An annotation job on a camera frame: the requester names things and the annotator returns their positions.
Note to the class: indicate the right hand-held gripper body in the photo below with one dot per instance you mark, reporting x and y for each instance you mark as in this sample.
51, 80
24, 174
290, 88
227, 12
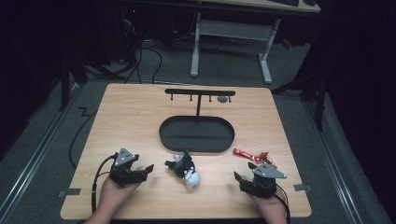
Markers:
263, 186

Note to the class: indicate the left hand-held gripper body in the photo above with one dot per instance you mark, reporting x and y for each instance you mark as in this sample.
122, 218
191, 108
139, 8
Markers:
123, 175

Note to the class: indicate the black key rack with tray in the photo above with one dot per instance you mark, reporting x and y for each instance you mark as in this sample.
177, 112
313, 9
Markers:
196, 135

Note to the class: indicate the person's right hand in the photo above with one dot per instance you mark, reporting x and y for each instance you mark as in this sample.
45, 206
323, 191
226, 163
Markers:
272, 205

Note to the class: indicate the person's left hand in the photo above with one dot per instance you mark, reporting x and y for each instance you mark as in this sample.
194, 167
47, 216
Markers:
113, 196

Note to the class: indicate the grey tape piece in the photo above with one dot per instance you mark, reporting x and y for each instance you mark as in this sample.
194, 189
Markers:
70, 192
302, 187

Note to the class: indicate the grey round table cap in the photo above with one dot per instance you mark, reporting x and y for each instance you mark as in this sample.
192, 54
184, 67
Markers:
222, 99

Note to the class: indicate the black metal stand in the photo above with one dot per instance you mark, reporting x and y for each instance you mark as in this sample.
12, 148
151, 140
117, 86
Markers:
320, 102
64, 84

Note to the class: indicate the dark computer tower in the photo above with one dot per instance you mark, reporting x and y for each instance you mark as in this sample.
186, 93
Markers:
129, 28

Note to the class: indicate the desk with white legs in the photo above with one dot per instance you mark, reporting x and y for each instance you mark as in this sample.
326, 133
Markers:
233, 29

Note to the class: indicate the metal floor rail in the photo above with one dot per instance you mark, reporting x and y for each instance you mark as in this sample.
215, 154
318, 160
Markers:
336, 161
34, 158

